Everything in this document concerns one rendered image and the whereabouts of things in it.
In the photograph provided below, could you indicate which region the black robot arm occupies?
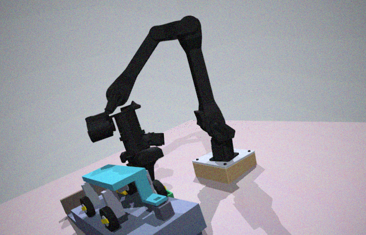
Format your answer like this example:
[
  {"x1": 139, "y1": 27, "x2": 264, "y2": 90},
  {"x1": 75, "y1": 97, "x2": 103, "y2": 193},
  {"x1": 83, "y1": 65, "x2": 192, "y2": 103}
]
[{"x1": 85, "y1": 16, "x2": 239, "y2": 162}]

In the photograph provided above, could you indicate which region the cyan wheeled trolley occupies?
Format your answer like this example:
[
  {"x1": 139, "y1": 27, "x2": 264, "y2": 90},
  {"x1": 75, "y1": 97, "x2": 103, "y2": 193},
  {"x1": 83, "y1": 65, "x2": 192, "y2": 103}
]
[{"x1": 80, "y1": 164, "x2": 168, "y2": 232}]

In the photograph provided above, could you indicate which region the green tray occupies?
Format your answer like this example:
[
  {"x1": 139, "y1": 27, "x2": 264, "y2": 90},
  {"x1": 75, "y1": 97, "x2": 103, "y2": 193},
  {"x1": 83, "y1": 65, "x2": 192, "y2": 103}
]
[{"x1": 166, "y1": 190, "x2": 174, "y2": 198}]

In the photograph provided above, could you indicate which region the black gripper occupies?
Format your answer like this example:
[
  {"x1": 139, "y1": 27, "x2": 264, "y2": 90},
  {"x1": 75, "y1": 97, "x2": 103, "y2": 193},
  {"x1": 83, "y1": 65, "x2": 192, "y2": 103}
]
[{"x1": 119, "y1": 126, "x2": 164, "y2": 181}]

